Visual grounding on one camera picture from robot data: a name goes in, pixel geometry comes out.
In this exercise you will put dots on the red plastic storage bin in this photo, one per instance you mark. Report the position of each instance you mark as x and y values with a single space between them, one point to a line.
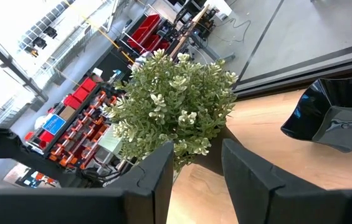
88 84
80 93
71 102

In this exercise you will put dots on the black deep square mini plate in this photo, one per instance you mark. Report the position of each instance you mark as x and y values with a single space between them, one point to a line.
334 118

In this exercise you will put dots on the person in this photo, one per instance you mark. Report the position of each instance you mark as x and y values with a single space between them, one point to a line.
139 60

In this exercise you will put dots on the brown cardboard box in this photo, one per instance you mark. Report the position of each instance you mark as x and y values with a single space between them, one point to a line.
67 112

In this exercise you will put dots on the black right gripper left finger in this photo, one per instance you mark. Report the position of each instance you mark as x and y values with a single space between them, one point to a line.
144 193

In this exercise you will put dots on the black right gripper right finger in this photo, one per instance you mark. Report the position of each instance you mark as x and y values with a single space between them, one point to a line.
256 193

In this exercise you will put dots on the blue sign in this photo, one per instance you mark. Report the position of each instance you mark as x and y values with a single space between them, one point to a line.
54 124

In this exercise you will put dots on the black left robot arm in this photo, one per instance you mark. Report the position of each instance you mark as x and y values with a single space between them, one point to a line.
7 146

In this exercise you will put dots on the green potted plant black pot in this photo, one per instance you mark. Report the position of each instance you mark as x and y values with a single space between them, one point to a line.
175 105

